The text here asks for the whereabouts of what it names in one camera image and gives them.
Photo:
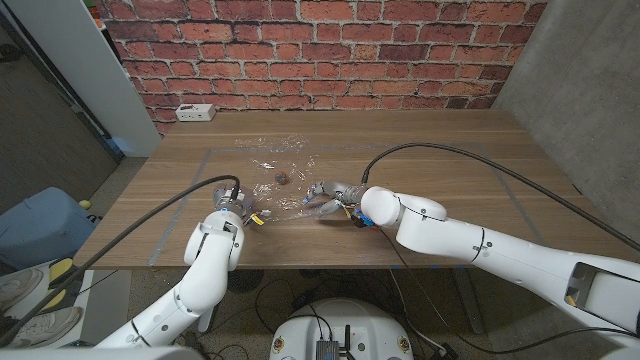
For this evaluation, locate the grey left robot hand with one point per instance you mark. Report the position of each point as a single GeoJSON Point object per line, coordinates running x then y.
{"type": "Point", "coordinates": [232, 200]}

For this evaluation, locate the small grey orange ball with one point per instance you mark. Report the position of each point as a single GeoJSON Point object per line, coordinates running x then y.
{"type": "Point", "coordinates": [282, 177]}

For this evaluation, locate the grey sneaker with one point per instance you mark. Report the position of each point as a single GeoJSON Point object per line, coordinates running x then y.
{"type": "Point", "coordinates": [47, 327]}
{"type": "Point", "coordinates": [20, 287]}

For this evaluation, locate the white table leg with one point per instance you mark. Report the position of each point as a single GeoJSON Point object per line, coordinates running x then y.
{"type": "Point", "coordinates": [207, 322]}

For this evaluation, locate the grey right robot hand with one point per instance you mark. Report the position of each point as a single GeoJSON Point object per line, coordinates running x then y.
{"type": "Point", "coordinates": [337, 192]}

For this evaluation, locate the blue plastic bin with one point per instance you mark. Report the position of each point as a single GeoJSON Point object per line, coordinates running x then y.
{"type": "Point", "coordinates": [40, 225]}

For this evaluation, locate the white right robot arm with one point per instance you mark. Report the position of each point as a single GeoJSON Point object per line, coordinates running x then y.
{"type": "Point", "coordinates": [450, 235]}

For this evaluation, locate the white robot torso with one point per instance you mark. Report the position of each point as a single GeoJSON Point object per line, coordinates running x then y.
{"type": "Point", "coordinates": [370, 330]}

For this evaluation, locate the grey table leg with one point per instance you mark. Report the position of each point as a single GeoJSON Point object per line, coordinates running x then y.
{"type": "Point", "coordinates": [470, 305]}

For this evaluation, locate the white robot chest panel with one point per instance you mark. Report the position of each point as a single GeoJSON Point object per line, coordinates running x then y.
{"type": "Point", "coordinates": [100, 354]}

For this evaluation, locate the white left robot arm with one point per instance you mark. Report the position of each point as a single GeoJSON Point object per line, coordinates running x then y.
{"type": "Point", "coordinates": [210, 270]}

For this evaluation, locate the yellow green tennis ball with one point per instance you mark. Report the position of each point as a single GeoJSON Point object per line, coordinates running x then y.
{"type": "Point", "coordinates": [85, 204]}

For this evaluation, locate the yellow black pad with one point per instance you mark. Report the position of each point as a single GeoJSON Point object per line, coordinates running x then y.
{"type": "Point", "coordinates": [60, 269]}

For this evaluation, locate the black round floor fan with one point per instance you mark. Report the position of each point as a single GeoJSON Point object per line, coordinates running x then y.
{"type": "Point", "coordinates": [250, 281]}

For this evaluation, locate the white wall panel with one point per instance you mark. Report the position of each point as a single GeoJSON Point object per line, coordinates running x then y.
{"type": "Point", "coordinates": [85, 65]}

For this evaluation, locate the white power strip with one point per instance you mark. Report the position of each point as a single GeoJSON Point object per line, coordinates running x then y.
{"type": "Point", "coordinates": [195, 112]}

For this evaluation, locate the clear plastic wrap sheet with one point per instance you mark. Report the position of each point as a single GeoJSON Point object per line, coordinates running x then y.
{"type": "Point", "coordinates": [280, 160]}

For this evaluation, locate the brick print backdrop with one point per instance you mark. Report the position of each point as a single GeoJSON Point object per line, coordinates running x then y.
{"type": "Point", "coordinates": [320, 50]}

